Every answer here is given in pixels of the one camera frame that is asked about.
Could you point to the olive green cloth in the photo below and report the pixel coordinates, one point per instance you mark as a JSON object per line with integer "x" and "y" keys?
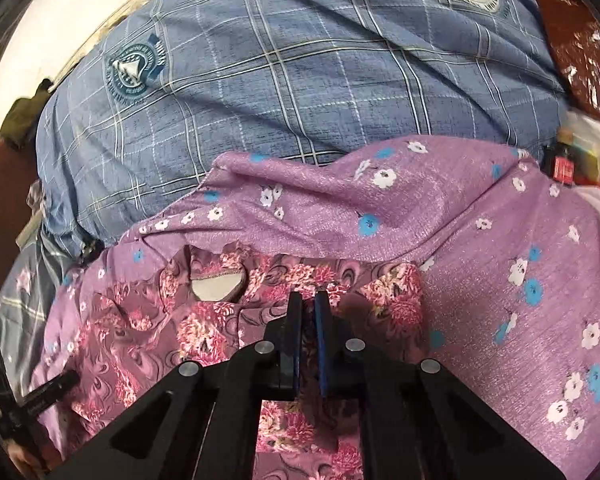
{"x": 25, "y": 110}

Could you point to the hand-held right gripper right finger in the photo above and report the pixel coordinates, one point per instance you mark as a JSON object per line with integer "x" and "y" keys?
{"x": 323, "y": 345}

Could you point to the blue plaid quilt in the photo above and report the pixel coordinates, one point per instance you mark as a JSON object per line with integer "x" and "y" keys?
{"x": 300, "y": 70}

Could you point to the pink floral garment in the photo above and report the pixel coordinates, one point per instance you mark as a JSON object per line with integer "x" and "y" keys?
{"x": 200, "y": 325}

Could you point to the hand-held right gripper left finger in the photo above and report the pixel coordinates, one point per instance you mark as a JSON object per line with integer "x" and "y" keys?
{"x": 295, "y": 345}

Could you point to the purple floral blanket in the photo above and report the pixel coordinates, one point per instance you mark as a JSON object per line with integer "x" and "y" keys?
{"x": 480, "y": 270}

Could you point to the red-brown patterned bag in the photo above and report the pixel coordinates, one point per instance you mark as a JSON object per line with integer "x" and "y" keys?
{"x": 580, "y": 45}

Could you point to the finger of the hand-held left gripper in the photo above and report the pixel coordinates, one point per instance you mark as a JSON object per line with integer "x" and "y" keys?
{"x": 52, "y": 387}

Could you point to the grey plaid bedsheet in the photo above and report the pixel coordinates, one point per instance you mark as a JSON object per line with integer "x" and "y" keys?
{"x": 25, "y": 280}

